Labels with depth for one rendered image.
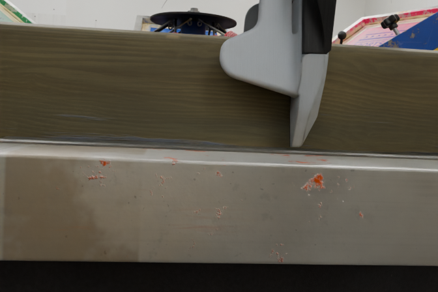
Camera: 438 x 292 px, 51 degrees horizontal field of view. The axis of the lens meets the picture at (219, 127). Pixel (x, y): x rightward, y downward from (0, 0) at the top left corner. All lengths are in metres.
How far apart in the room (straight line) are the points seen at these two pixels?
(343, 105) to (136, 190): 0.16
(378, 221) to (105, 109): 0.16
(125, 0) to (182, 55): 4.76
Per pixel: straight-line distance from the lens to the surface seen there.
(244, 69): 0.26
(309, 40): 0.26
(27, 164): 0.17
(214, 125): 0.28
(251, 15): 0.32
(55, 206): 0.17
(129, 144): 0.27
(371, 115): 0.30
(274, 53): 0.26
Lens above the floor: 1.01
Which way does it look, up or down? 2 degrees down
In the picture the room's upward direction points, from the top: 3 degrees clockwise
